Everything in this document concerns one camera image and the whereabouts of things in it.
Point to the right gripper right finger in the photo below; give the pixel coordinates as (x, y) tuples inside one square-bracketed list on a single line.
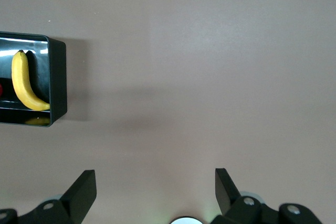
[(225, 190)]

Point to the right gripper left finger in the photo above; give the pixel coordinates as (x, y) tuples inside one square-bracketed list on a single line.
[(78, 195)]

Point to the black rectangular plastic box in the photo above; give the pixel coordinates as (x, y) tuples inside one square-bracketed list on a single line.
[(57, 77)]

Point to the red yellow apple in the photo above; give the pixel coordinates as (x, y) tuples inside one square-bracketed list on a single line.
[(1, 89)]

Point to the yellow banana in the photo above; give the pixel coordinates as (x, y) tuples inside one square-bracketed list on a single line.
[(19, 77)]

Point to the brown table mat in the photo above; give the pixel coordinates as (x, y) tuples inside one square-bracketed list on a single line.
[(183, 77)]

